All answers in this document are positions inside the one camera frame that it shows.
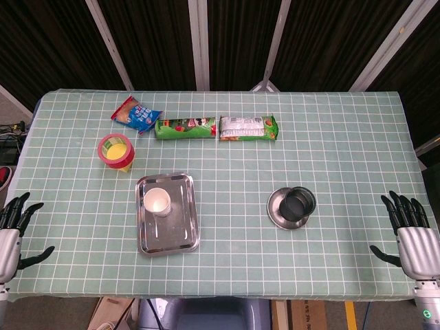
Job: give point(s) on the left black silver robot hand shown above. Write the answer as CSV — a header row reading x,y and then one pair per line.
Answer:
x,y
8,247

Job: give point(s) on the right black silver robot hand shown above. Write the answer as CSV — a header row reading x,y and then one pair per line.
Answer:
x,y
419,251

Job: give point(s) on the black mug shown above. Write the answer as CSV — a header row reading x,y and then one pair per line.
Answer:
x,y
295,208

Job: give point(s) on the white paper cup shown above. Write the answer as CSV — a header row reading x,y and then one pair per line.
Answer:
x,y
156,203

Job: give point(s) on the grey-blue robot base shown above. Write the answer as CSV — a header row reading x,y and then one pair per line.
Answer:
x,y
206,314

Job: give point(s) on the red white shoe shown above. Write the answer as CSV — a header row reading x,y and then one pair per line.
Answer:
x,y
4,177

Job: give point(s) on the brown cardboard box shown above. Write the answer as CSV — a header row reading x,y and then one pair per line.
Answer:
x,y
106,313
306,316

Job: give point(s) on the yellow box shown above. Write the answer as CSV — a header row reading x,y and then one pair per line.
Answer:
x,y
115,153

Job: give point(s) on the red tape roll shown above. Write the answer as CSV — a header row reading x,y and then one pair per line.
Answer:
x,y
128,159

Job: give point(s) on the round steel plate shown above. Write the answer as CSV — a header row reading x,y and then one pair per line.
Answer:
x,y
274,213

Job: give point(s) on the rectangular steel tray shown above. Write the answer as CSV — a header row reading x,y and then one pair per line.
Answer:
x,y
172,233

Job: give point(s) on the blue red snack bag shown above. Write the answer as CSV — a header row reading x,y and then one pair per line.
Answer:
x,y
137,115

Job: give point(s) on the green checked tablecloth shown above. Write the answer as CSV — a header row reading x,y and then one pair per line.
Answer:
x,y
240,165

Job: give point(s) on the green white cookie package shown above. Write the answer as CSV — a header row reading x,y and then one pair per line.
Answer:
x,y
247,128

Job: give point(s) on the green snack tube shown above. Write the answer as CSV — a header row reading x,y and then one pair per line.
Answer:
x,y
185,129

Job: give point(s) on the black pleated curtain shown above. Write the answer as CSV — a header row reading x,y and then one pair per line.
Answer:
x,y
154,41

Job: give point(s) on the white frame post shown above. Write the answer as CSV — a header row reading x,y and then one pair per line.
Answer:
x,y
275,48
110,44
15,99
429,144
200,44
388,44

